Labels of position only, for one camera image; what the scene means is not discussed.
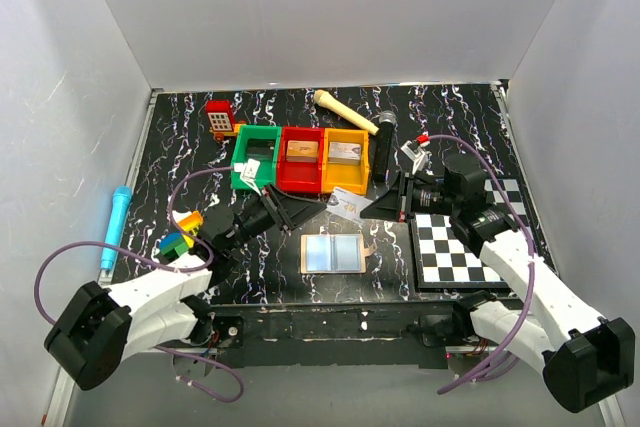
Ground white diamond card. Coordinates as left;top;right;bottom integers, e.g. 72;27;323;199
326;187;372;224

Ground beige leather card holder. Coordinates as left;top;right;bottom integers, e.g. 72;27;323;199
300;233;377;275

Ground blue plastic card sleeves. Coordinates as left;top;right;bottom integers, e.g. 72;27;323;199
304;235;362;272

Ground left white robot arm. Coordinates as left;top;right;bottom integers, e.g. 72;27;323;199
44;184;326;390

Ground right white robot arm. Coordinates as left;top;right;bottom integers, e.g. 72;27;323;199
361;154;636;413

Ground card box in red bin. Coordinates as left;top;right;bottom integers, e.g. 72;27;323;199
285;140;319;163

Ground card box in yellow bin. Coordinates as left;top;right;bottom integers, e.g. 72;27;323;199
327;142;362;165

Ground red plastic bin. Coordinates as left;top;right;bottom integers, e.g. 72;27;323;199
276;126;324;194

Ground black white chessboard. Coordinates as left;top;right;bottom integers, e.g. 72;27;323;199
409;175;533;292

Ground yellow plastic bin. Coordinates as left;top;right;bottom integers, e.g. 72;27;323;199
321;128;370;195

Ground green plastic bin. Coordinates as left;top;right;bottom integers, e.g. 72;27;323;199
231;125;282;190

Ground black microphone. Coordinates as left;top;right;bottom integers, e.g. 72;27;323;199
371;111;397;183

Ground yellow green toy block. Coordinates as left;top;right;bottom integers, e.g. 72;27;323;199
156;211;203;265

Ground red toy block building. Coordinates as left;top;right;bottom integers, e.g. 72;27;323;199
205;100;246;143

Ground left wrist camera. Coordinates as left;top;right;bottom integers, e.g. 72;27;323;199
240;159;261;194

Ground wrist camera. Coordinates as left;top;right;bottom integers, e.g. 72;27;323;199
240;159;261;194
401;134;430;175

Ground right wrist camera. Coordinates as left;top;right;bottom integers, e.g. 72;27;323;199
401;134;430;175

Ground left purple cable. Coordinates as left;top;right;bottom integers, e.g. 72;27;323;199
33;166;251;403

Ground purple cable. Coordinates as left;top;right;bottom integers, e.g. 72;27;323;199
424;134;537;395
33;166;251;403

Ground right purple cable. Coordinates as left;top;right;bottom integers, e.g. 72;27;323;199
424;134;537;395

